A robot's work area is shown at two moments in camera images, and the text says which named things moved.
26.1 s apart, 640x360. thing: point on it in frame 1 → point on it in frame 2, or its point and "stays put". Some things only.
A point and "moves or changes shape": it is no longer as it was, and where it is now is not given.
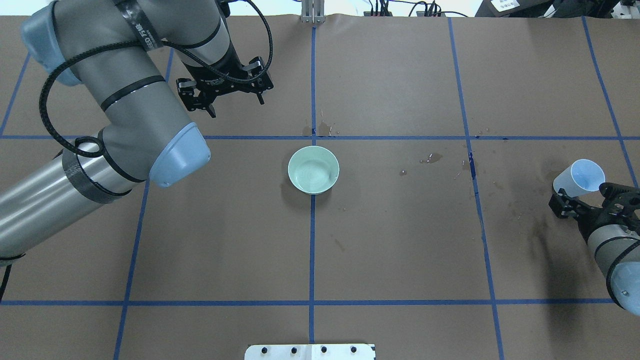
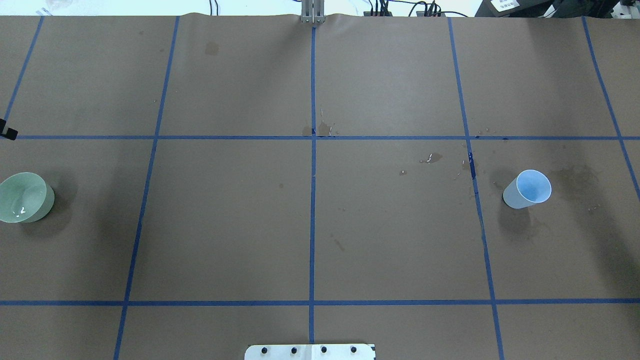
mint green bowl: [313, 169] moves or changes shape
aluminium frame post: [313, 11] stays put
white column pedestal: [311, 351] stays put
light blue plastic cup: [583, 176] → [530, 187]
